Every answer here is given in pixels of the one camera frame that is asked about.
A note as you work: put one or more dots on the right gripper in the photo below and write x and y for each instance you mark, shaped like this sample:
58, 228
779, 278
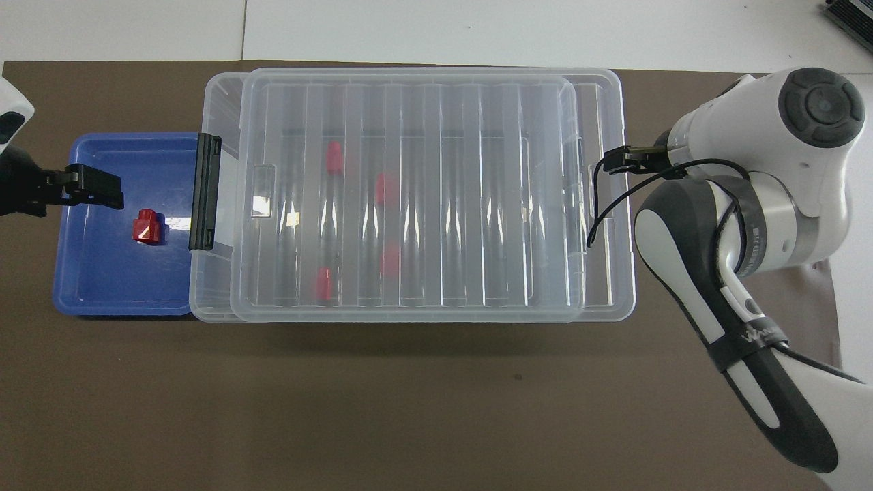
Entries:
663, 151

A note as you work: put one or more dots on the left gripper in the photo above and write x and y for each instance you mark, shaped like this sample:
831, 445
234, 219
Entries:
19, 183

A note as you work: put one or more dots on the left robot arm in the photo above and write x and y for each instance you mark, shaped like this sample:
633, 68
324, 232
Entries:
12, 109

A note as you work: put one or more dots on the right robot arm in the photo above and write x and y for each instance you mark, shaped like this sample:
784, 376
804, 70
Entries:
757, 136

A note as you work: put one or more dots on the clear plastic storage box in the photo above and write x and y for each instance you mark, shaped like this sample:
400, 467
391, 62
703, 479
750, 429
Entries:
610, 204

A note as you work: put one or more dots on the red block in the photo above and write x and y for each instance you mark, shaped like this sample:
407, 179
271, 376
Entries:
387, 189
324, 284
390, 260
334, 158
149, 227

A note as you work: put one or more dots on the black box latch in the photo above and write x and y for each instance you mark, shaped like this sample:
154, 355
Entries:
204, 194

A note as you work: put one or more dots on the clear plastic box lid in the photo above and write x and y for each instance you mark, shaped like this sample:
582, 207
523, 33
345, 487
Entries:
436, 204

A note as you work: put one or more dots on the blue plastic tray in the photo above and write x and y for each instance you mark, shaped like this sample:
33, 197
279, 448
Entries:
102, 273

